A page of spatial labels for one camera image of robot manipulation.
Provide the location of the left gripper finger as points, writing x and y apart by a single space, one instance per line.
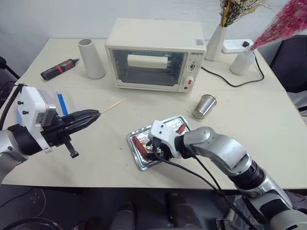
86 113
81 124

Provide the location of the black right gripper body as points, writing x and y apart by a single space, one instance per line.
159 148

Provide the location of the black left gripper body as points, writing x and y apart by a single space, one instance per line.
56 133

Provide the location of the red sausage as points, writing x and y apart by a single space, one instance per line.
181 129
139 145

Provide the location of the wooden skewer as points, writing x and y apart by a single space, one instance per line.
114 105

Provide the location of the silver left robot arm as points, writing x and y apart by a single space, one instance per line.
9 148

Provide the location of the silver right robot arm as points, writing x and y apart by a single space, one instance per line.
225 151

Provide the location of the silver metal tray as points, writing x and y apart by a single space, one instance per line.
172 121

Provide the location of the stainless steel cup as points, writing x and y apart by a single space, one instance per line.
205 106

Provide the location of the blue white flat strip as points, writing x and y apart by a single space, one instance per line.
62 103

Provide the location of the white tapered tube vase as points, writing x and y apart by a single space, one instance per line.
92 62

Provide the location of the black bottle with red band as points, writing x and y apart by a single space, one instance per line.
57 69

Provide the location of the dark chair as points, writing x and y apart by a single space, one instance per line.
292 62
6 79

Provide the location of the cream toaster oven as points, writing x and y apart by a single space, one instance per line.
153 31

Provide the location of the white vase of dried flowers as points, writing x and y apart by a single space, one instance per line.
214 45

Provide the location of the white vase of pink flowers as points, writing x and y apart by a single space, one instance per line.
242 62

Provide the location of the white power strip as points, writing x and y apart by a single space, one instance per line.
231 45

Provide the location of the black power plug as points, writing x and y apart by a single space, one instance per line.
246 44

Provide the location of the beige dried flower bunch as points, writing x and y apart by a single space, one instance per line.
233 9

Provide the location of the pink dried flower bunch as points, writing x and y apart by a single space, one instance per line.
285 21

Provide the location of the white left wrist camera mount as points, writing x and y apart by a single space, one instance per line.
30 103

